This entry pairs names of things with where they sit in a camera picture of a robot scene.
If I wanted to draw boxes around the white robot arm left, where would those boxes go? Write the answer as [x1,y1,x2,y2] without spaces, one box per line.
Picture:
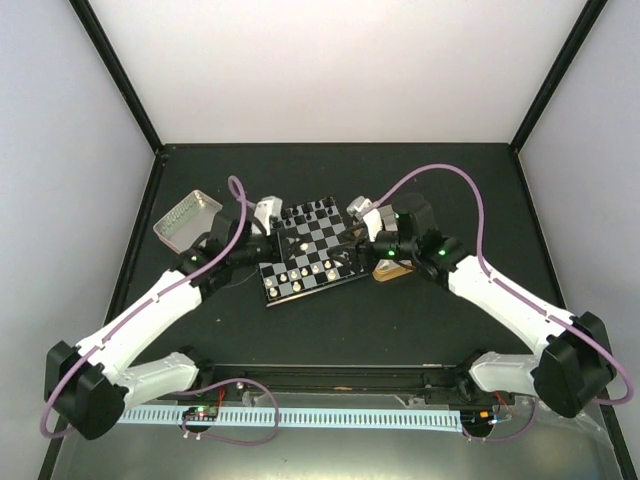
[40,212,301,440]

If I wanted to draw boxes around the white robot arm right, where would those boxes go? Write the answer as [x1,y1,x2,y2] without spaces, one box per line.
[329,194,616,418]

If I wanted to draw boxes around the black white chessboard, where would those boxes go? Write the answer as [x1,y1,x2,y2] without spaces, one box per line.
[258,196,366,306]

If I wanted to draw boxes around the gold metal tin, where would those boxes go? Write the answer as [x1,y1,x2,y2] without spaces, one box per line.
[372,260,415,283]

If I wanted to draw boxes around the pink metal tin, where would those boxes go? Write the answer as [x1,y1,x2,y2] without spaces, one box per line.
[153,190,222,253]

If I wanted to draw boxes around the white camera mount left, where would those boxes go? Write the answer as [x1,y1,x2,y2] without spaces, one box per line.
[252,196,282,236]

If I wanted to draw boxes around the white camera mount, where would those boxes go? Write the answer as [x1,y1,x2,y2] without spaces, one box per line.
[252,196,282,236]
[347,196,384,242]

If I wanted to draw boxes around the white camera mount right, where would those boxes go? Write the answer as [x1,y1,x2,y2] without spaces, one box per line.
[347,196,384,242]

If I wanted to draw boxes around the black front rail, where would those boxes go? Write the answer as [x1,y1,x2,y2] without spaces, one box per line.
[154,363,541,401]

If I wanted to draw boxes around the white slotted cable duct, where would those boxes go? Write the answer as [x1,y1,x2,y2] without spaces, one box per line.
[119,405,462,433]

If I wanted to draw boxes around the black frame post left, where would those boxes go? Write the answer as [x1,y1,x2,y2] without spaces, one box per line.
[69,0,163,154]

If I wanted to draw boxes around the black frame post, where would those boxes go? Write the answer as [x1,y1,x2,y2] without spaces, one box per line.
[69,0,163,154]
[510,0,608,153]

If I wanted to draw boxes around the black frame post right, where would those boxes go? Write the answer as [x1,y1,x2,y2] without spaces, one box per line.
[510,0,608,153]

